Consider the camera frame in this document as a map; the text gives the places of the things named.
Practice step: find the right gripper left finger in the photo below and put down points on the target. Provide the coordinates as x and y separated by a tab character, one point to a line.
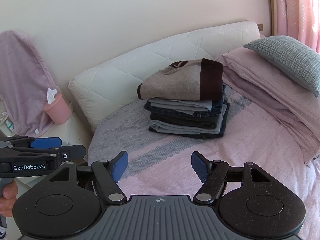
102	177

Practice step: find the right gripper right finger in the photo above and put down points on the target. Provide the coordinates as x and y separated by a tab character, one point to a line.
214	175

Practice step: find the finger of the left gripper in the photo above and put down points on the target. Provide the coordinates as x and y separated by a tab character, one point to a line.
46	142

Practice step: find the grey maroon TJC sweater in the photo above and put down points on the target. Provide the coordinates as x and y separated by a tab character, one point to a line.
193	80

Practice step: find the person's left hand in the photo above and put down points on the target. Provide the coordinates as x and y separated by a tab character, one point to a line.
8	199

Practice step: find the pink tissue cup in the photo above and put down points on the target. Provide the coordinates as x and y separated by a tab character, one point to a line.
56	107

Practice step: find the stack of folded clothes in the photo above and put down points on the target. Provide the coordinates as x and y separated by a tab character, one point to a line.
200	120

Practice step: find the pink hanging towel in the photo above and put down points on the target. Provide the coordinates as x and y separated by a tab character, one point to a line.
24	83

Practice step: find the white quilted headboard cushion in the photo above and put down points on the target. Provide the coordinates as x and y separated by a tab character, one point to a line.
105	88

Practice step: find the pink pillow stack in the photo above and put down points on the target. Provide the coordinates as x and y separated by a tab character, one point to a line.
292	105

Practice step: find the grey checked pillow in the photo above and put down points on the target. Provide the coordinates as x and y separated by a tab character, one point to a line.
292	57

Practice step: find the pink curtain left side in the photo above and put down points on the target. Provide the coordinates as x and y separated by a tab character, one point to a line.
298	19

